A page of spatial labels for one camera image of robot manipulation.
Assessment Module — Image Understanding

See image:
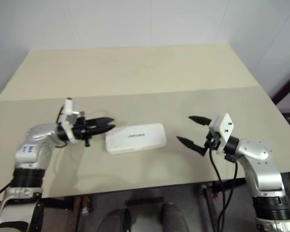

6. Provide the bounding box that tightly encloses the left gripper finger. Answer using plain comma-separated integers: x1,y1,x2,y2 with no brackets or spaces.
87,124,116,136
86,117,115,127

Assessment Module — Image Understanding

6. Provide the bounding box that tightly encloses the black metal frame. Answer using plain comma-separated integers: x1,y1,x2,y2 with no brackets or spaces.
271,72,290,112

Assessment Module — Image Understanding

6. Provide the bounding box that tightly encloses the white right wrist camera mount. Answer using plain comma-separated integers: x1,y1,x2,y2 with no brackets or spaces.
208,113,235,154

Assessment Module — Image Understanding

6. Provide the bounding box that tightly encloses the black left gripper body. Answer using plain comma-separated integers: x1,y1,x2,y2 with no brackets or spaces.
72,117,93,148

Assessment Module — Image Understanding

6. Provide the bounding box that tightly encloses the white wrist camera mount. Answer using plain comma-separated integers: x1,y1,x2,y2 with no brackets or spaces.
62,97,86,145
208,113,235,154

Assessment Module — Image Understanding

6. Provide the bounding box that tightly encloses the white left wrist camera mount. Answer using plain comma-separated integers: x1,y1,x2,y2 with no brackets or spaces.
62,97,86,145

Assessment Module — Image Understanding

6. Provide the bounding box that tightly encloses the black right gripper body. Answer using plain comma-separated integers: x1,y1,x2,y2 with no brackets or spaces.
203,131,223,157

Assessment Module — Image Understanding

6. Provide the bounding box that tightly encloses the dark rounded shape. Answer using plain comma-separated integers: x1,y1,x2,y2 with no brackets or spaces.
161,203,187,232

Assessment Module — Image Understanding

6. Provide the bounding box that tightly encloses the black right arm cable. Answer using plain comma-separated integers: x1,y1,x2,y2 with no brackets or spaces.
207,145,239,232

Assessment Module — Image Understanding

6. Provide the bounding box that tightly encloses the white rectangular box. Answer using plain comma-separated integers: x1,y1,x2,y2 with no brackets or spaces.
104,122,167,155

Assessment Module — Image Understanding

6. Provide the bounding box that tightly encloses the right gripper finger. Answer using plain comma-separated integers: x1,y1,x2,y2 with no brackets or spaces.
175,136,207,158
188,115,212,127

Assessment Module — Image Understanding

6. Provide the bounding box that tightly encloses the rusty metal table leg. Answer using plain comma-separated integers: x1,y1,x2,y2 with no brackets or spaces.
199,183,220,232
74,195,91,232

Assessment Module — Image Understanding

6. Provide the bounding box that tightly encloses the black table frame bar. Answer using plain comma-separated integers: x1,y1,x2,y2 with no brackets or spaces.
125,196,164,207
42,196,76,210

